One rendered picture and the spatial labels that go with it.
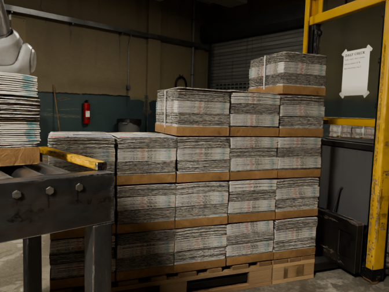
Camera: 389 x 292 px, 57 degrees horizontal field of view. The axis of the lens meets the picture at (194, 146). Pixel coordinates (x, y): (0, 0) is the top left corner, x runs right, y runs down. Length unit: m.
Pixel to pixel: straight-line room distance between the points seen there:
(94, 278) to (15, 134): 0.40
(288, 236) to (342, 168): 0.72
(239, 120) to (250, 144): 0.15
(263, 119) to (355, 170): 0.86
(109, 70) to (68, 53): 1.07
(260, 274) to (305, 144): 0.77
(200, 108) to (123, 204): 0.59
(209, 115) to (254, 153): 0.33
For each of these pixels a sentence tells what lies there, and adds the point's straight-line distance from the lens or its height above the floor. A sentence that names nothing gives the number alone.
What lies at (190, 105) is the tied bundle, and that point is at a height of 0.98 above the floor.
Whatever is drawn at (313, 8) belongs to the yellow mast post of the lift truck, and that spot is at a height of 1.72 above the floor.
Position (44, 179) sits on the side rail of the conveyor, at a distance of 0.82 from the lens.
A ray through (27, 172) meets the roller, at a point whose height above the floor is 0.80.
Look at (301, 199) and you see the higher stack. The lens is 2.16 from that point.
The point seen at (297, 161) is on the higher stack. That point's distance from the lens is 2.08.
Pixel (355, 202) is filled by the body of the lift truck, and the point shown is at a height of 0.40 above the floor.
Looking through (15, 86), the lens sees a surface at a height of 1.00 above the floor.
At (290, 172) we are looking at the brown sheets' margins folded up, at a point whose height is 0.64.
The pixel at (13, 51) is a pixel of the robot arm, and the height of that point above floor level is 1.17.
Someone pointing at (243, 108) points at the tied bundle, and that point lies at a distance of 1.88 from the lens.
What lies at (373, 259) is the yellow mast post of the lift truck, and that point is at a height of 0.16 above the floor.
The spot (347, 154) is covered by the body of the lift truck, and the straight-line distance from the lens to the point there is 2.61.
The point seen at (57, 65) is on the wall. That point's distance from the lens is 8.72.
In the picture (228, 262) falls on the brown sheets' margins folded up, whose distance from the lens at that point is 2.01.
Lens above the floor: 0.95
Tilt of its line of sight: 5 degrees down
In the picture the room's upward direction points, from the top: 2 degrees clockwise
